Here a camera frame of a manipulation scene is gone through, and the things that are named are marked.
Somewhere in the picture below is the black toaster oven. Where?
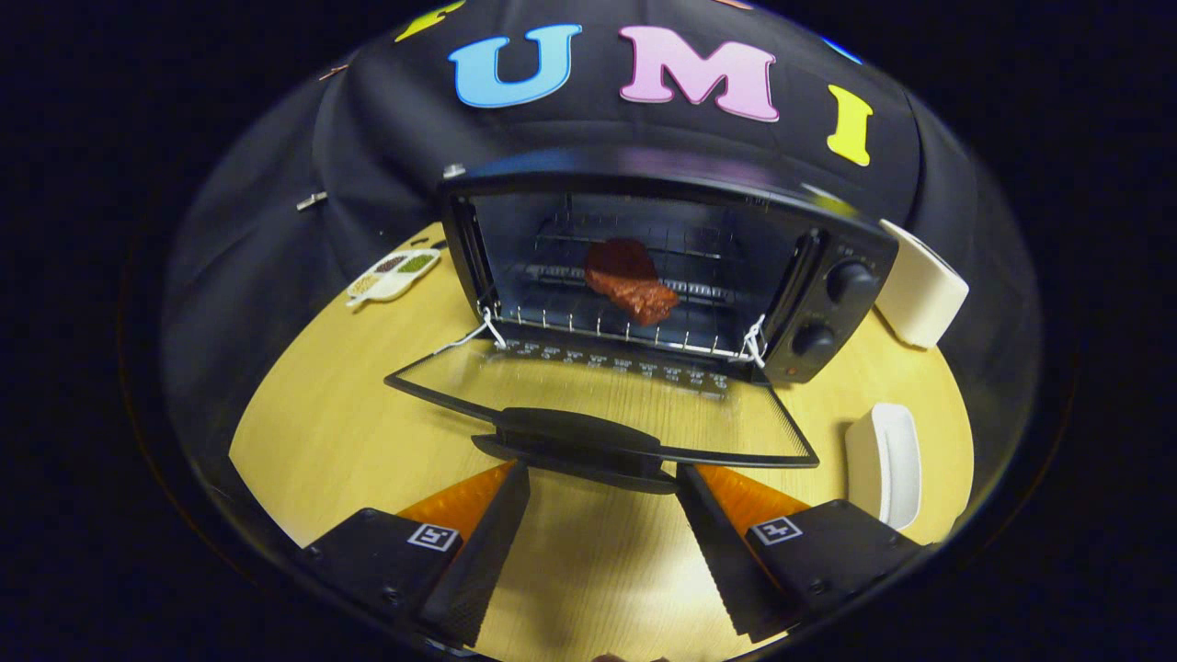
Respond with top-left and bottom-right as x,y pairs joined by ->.
383,147 -> 900,496

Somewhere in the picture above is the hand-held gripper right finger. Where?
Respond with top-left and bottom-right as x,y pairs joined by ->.
676,462 -> 928,645

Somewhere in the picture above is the white divided dish with grains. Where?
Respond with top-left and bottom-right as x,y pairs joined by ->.
346,248 -> 442,308

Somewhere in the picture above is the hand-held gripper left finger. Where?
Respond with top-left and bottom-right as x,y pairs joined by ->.
299,460 -> 532,649

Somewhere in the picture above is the black backdrop cloth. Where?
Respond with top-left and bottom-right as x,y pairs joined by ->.
166,0 -> 1040,479

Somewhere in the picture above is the white oblong plate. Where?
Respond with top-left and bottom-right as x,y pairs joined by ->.
844,403 -> 922,531

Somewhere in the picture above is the white toaster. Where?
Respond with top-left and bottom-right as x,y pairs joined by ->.
874,219 -> 970,350

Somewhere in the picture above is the red-brown meat piece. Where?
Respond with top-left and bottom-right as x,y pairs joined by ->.
585,238 -> 681,326

